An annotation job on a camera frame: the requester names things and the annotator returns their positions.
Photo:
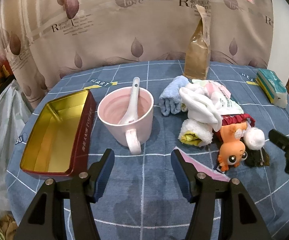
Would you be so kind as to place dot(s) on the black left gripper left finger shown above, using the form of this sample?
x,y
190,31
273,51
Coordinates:
x,y
44,218

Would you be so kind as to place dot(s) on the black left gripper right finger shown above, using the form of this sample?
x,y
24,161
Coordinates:
x,y
240,218

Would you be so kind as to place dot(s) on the black hair bow clip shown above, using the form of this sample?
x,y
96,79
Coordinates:
x,y
257,158

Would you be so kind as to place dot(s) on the orange rubber toy animal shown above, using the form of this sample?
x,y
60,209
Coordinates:
x,y
232,150

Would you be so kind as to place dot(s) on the white fluffy pompom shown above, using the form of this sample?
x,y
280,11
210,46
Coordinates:
x,y
254,138

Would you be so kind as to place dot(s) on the brown crumpled cloth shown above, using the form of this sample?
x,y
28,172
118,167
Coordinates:
x,y
8,227

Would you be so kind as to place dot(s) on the green tissue pack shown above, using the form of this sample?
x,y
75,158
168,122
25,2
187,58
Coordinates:
x,y
273,87

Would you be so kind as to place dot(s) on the pink paper card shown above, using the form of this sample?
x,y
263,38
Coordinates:
x,y
202,168

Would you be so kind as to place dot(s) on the red frilled cloth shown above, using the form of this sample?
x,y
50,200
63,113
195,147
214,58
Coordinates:
x,y
234,119

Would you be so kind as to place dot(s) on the gold red tin box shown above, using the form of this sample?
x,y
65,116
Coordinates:
x,y
59,142

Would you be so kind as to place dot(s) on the pink white packaged cloth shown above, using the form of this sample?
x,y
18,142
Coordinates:
x,y
220,96

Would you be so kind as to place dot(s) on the white yellow fluffy sock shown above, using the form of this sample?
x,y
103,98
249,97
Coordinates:
x,y
195,133

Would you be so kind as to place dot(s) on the pale green plastic cover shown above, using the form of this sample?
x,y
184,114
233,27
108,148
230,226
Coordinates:
x,y
15,111

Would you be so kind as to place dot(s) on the brown paper bag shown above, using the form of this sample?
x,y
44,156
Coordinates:
x,y
198,54

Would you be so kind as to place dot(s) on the light blue folded towel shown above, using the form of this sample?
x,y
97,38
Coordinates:
x,y
170,101

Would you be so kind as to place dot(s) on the pink ceramic mug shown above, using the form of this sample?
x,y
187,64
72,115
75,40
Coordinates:
x,y
112,108

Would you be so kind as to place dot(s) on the white ceramic spoon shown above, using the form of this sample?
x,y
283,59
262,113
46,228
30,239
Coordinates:
x,y
131,114

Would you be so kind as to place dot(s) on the blue checked tablecloth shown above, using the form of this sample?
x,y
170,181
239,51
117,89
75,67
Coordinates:
x,y
143,199

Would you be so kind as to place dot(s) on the beige leaf print curtain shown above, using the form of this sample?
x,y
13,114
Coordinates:
x,y
44,40

